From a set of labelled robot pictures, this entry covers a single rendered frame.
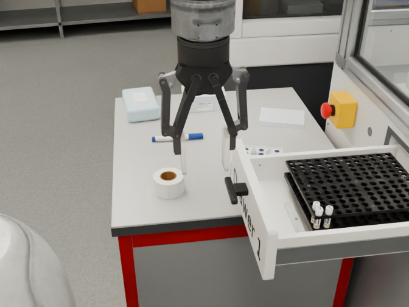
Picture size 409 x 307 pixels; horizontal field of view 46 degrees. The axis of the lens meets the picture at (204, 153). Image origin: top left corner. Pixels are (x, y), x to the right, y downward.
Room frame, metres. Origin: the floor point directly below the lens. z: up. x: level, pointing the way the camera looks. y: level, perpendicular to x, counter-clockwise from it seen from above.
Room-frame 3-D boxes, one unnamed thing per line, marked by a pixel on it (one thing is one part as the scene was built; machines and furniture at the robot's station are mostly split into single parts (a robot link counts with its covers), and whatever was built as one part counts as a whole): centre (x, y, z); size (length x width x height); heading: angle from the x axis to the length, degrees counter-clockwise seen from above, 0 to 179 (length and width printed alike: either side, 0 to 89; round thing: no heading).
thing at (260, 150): (0.99, -0.13, 0.78); 0.12 x 0.08 x 0.04; 82
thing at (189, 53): (0.67, 0.00, 1.16); 0.08 x 0.07 x 0.09; 98
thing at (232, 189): (0.70, -0.06, 0.91); 0.07 x 0.04 x 0.01; 8
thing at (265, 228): (0.71, -0.09, 0.87); 0.29 x 0.02 x 0.11; 8
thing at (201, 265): (1.12, -0.05, 0.38); 0.62 x 0.58 x 0.76; 8
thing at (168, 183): (0.90, 0.08, 0.78); 0.07 x 0.07 x 0.04
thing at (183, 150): (0.66, 0.03, 1.01); 0.03 x 0.01 x 0.07; 8
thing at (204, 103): (1.33, 0.00, 0.79); 0.13 x 0.09 x 0.05; 97
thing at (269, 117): (1.23, -0.22, 0.77); 0.13 x 0.09 x 0.02; 80
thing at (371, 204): (0.74, -0.28, 0.87); 0.22 x 0.18 x 0.06; 98
